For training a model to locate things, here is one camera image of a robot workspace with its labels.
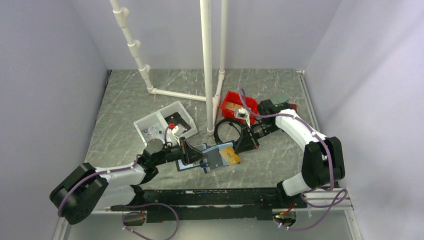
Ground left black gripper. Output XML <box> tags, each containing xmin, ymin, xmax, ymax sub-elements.
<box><xmin>154</xmin><ymin>136</ymin><xmax>207</xmax><ymax>166</ymax></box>

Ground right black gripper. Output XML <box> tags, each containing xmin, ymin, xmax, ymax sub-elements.
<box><xmin>234</xmin><ymin>120</ymin><xmax>280</xmax><ymax>154</ymax></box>

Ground gold credit card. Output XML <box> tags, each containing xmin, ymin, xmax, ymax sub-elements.
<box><xmin>219</xmin><ymin>146</ymin><xmax>241</xmax><ymax>166</ymax></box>

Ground blue card holder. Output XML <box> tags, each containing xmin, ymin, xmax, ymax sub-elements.
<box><xmin>199</xmin><ymin>141</ymin><xmax>235</xmax><ymax>174</ymax></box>

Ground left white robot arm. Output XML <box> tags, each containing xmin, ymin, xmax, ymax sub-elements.
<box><xmin>49</xmin><ymin>137</ymin><xmax>207</xmax><ymax>225</ymax></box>

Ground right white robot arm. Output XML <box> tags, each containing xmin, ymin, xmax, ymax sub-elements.
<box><xmin>234</xmin><ymin>99</ymin><xmax>346</xmax><ymax>208</ymax></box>

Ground open black card holder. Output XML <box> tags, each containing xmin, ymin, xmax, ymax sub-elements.
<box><xmin>175</xmin><ymin>143</ymin><xmax>208</xmax><ymax>172</ymax></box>

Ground silver cards in bin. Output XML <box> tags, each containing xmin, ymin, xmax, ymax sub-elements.
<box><xmin>141</xmin><ymin>126</ymin><xmax>165</xmax><ymax>143</ymax></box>

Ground grey-green card holder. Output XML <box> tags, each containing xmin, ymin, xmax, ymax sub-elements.
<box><xmin>270</xmin><ymin>92</ymin><xmax>290</xmax><ymax>105</ymax></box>

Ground red leather card holder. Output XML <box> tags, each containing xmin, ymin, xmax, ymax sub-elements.
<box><xmin>287</xmin><ymin>103</ymin><xmax>298</xmax><ymax>113</ymax></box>

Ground red plastic bin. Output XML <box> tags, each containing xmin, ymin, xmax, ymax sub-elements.
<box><xmin>220</xmin><ymin>91</ymin><xmax>258</xmax><ymax>124</ymax></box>

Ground black wallet in bin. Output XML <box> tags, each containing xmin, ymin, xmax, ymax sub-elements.
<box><xmin>164</xmin><ymin>112</ymin><xmax>192</xmax><ymax>133</ymax></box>

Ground clear plastic two-compartment bin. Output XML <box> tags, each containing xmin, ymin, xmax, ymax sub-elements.
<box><xmin>133</xmin><ymin>100</ymin><xmax>198</xmax><ymax>146</ymax></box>

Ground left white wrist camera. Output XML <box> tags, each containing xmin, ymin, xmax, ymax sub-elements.
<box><xmin>168</xmin><ymin>123</ymin><xmax>187</xmax><ymax>138</ymax></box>

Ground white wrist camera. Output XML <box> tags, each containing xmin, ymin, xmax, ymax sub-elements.
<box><xmin>234</xmin><ymin>107</ymin><xmax>251</xmax><ymax>127</ymax></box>
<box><xmin>168</xmin><ymin>123</ymin><xmax>187</xmax><ymax>138</ymax></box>

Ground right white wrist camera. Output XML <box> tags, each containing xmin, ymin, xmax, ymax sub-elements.
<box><xmin>234</xmin><ymin>107</ymin><xmax>251</xmax><ymax>127</ymax></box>

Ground coiled black cable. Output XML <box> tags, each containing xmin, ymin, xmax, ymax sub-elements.
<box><xmin>212</xmin><ymin>118</ymin><xmax>244</xmax><ymax>147</ymax></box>

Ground white PVC pipe frame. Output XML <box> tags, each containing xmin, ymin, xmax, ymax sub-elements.
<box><xmin>110</xmin><ymin>0</ymin><xmax>229</xmax><ymax>136</ymax></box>

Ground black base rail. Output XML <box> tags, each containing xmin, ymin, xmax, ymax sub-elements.
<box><xmin>110</xmin><ymin>187</ymin><xmax>307</xmax><ymax>223</ymax></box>

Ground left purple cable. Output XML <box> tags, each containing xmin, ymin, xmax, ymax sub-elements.
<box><xmin>56</xmin><ymin>125</ymin><xmax>173</xmax><ymax>219</ymax></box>

